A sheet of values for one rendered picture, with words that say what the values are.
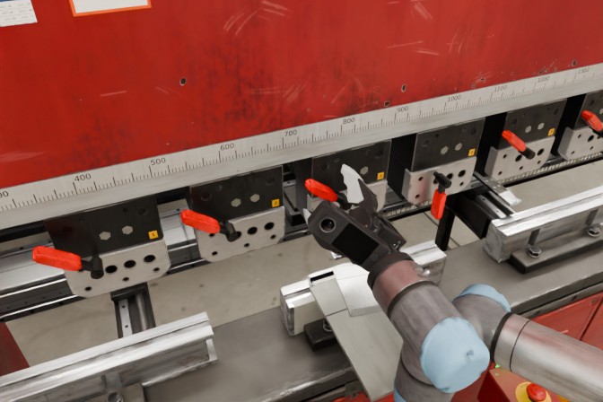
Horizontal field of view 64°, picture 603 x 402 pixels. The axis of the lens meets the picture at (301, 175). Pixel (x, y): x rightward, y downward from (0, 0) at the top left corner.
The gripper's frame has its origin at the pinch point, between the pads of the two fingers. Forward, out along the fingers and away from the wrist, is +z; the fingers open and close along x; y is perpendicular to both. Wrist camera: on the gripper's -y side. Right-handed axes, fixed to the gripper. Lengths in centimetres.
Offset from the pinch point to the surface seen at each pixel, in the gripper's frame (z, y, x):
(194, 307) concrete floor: 94, 78, -105
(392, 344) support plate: -13.1, 27.0, -14.9
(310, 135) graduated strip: 3.0, -6.8, 5.4
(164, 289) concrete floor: 110, 70, -112
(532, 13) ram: 3.1, 11.8, 43.3
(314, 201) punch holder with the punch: 2.5, 2.9, -3.4
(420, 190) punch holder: 2.6, 21.8, 9.0
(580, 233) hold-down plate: 2, 82, 25
